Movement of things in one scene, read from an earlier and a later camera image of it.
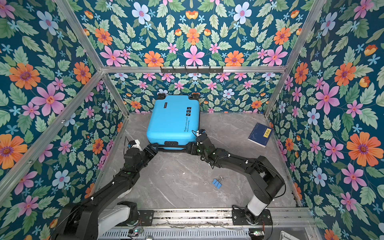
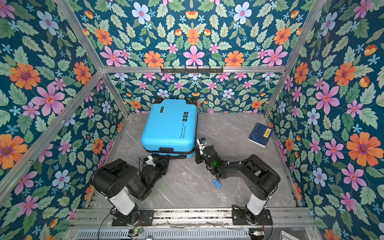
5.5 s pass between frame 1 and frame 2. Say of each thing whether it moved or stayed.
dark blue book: stayed
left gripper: moved
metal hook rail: stayed
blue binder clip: stayed
